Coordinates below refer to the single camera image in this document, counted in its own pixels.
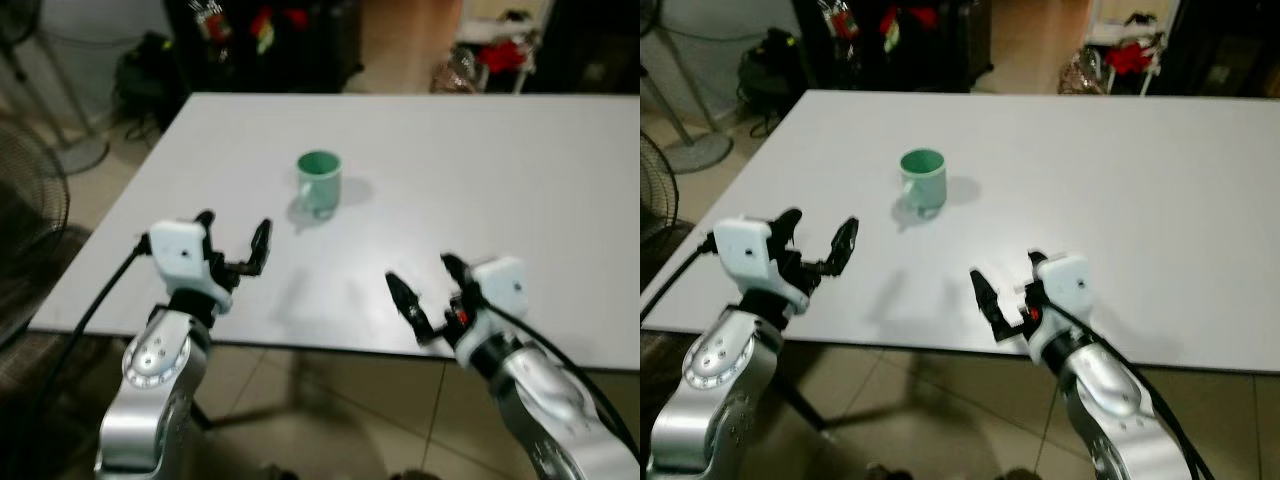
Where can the red cloth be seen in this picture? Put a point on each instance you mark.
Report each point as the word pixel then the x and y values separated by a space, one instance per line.
pixel 1130 58
pixel 502 55

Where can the black floor fan grille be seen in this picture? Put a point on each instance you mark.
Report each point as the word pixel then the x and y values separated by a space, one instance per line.
pixel 30 215
pixel 655 195

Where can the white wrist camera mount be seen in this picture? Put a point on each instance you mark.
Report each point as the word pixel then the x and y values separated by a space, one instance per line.
pixel 503 285
pixel 745 255
pixel 178 255
pixel 1068 285

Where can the black table leg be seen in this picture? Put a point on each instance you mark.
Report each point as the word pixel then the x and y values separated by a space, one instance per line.
pixel 200 413
pixel 800 402

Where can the black cabinet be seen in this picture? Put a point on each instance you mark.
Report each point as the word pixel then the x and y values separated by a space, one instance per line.
pixel 300 50
pixel 930 50

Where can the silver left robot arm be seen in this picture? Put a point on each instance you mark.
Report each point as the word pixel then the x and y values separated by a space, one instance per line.
pixel 150 372
pixel 712 372

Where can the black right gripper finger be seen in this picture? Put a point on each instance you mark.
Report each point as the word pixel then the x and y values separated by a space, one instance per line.
pixel 458 272
pixel 1038 265
pixel 990 300
pixel 410 305

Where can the green ceramic mug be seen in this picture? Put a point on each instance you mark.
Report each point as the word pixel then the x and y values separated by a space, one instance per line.
pixel 322 185
pixel 926 184

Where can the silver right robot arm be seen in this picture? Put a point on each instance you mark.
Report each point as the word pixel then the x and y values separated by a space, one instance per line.
pixel 1112 392
pixel 552 402

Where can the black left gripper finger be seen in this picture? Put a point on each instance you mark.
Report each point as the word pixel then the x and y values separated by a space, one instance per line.
pixel 846 245
pixel 786 226
pixel 261 245
pixel 207 222

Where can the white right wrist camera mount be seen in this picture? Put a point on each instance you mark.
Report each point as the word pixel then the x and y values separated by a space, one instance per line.
pixel 503 285
pixel 1068 285

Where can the grey fan stand round base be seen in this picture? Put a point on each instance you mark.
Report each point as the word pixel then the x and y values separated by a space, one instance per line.
pixel 78 152
pixel 700 152

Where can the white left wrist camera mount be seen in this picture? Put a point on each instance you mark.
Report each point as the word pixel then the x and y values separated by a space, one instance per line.
pixel 745 255
pixel 178 255

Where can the white shelf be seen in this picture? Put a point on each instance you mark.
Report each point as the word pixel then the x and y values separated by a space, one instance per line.
pixel 1115 30
pixel 490 30

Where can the black bag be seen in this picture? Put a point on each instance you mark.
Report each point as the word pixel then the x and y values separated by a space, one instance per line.
pixel 775 72
pixel 150 75

